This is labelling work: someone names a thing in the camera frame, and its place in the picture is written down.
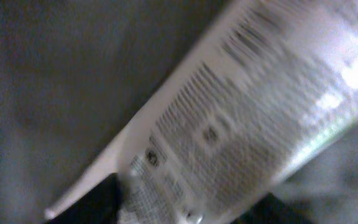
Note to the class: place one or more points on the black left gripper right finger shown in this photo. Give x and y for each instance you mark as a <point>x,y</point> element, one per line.
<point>271,210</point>

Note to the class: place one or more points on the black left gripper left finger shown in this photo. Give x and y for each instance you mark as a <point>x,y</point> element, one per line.
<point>100,205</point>

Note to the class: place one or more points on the white tube gold cap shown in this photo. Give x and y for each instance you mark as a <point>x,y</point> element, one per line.
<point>269,85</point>

